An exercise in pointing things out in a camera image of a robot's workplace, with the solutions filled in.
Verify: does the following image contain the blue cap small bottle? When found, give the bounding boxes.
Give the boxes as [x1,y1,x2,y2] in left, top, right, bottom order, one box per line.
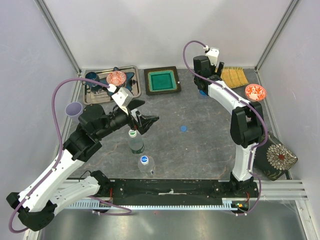
[138,155,155,178]

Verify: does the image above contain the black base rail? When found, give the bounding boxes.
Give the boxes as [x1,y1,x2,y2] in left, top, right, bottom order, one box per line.
[94,178,259,205]

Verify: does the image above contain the metal tray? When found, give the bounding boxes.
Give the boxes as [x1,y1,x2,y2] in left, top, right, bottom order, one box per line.
[82,65,142,105]

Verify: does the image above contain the purple plastic cup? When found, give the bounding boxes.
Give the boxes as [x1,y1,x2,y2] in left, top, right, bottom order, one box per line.
[65,101,83,118]

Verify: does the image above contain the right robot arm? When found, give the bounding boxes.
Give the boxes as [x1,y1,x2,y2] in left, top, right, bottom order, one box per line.
[193,55,268,197]

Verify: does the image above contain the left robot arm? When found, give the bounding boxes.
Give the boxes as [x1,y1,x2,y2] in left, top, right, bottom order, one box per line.
[6,99,159,232]

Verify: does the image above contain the yellow bamboo pattern plate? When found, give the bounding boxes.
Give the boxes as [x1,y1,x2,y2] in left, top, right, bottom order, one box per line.
[221,67,249,89]

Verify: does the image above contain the white cable duct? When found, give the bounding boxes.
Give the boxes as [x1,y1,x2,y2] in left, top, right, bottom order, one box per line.
[67,198,237,211]

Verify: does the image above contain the blue star shaped dish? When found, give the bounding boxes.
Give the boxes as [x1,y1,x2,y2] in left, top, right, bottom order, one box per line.
[98,67,137,95]

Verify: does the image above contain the dark blue mug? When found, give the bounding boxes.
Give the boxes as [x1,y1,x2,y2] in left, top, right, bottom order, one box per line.
[85,71,100,89]

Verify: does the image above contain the green square plate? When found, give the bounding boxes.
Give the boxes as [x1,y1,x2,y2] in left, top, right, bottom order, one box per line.
[143,66,181,96]

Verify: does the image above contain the dark floral square plate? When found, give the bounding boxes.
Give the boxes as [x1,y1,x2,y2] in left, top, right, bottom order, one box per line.
[253,132,298,181]

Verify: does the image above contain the green label plastic bottle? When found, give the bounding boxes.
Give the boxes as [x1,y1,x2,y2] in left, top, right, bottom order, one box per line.
[128,129,145,154]

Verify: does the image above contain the orange white floral bowl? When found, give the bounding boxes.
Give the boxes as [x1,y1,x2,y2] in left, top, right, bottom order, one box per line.
[245,84,267,102]

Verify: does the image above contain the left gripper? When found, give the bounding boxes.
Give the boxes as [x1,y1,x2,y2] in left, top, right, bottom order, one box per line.
[96,98,160,140]

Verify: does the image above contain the blue label plastic bottle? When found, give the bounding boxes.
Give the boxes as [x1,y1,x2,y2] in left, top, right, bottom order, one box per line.
[199,90,208,97]

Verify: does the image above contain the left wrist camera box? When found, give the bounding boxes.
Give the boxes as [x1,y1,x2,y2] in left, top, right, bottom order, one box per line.
[108,84,133,116]

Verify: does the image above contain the red patterned bowl on tray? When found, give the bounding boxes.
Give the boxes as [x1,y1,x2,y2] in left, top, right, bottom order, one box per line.
[106,70,127,86]

